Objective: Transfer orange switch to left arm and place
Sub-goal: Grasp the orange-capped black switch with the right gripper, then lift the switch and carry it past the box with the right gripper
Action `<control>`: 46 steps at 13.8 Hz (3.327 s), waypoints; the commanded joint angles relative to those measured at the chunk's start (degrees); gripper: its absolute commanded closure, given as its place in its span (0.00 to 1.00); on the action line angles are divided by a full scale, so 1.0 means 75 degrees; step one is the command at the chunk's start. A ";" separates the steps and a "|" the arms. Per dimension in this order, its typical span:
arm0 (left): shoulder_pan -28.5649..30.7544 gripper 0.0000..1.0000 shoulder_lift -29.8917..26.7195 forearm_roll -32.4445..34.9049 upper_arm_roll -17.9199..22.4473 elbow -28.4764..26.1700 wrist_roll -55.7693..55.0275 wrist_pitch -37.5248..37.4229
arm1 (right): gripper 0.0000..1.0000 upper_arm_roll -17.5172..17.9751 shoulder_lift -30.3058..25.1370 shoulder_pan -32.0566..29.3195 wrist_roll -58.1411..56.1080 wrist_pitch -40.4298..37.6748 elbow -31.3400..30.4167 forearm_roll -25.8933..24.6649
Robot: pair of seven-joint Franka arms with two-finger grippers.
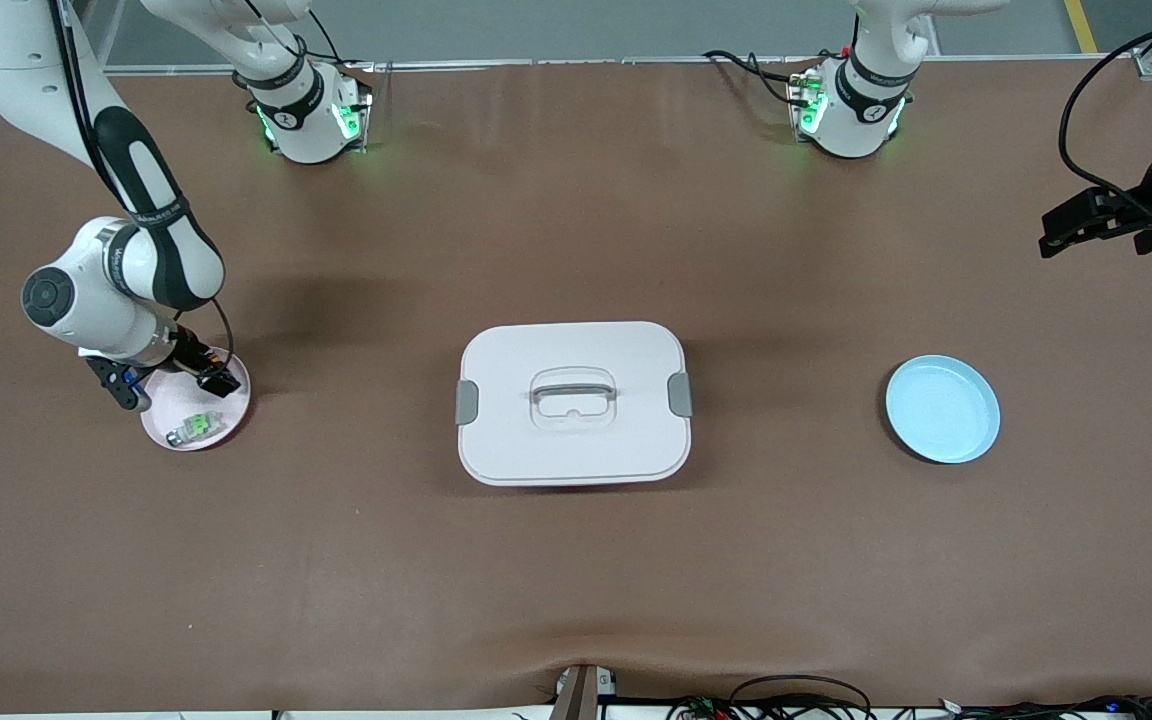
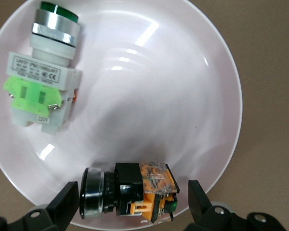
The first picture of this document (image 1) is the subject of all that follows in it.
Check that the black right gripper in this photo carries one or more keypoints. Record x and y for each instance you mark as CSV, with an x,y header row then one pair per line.
x,y
190,352

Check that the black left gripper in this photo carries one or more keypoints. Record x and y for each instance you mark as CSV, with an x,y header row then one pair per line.
x,y
1150,186

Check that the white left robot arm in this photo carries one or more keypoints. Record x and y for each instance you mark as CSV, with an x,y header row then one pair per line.
x,y
861,120

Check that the white lidded storage box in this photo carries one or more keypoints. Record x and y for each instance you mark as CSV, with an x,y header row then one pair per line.
x,y
576,440

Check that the pink round plate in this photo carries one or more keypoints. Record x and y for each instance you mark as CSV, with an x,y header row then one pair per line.
x,y
181,410

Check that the brown table cover mat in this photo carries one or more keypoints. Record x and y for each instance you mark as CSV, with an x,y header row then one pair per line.
x,y
336,550

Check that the light blue round plate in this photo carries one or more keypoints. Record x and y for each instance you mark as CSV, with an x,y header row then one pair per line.
x,y
943,410

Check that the green electrical switch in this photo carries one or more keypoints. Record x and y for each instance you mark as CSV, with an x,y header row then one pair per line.
x,y
198,427

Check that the aluminium table edge rail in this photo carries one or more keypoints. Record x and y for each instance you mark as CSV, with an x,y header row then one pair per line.
x,y
586,62

